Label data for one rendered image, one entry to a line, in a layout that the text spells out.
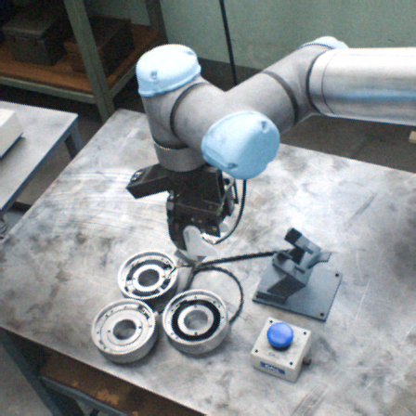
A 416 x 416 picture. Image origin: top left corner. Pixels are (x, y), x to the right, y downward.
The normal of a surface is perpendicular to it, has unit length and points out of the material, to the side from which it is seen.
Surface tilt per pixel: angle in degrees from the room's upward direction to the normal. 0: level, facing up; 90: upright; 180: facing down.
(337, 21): 90
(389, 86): 67
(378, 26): 90
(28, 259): 0
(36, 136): 0
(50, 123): 0
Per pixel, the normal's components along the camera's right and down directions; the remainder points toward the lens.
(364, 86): -0.86, 0.12
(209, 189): -0.40, 0.70
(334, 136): -0.14, -0.68
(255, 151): 0.61, 0.50
